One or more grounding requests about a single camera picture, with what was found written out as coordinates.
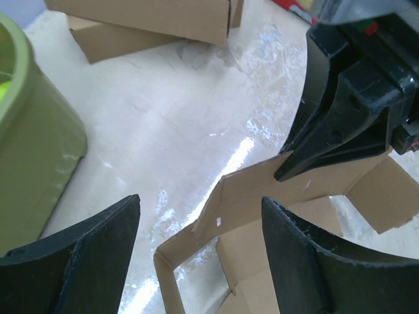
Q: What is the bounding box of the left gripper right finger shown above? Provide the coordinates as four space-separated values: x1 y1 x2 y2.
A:
261 197 418 313

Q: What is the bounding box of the top folded cardboard box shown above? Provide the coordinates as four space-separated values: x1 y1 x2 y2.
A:
45 0 243 46

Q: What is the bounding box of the brown cardboard box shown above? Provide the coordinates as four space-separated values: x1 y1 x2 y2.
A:
154 154 418 313

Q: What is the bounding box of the olive green plastic basket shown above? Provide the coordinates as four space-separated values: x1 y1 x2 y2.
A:
1 14 88 255

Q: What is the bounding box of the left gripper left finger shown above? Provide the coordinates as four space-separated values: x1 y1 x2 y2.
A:
1 194 140 313

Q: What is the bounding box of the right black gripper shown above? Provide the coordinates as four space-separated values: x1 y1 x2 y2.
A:
274 1 418 182

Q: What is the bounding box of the red flat box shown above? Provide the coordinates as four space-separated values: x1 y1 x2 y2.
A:
272 0 317 26

